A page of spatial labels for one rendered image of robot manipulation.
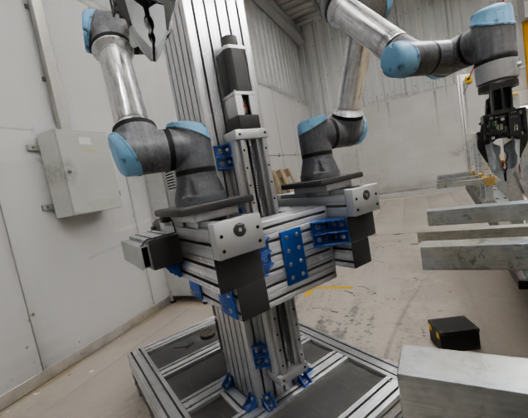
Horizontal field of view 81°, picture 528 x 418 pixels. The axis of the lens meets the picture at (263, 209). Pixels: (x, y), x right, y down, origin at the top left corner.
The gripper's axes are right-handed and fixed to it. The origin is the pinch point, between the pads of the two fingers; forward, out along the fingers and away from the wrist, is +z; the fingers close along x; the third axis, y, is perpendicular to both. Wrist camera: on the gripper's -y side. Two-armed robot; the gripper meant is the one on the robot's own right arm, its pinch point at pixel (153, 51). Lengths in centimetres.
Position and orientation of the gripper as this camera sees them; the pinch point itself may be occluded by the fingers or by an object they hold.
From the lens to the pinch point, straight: 60.7
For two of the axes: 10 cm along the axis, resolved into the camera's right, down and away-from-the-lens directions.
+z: 1.7, 9.8, 1.0
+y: -5.6, 0.2, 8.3
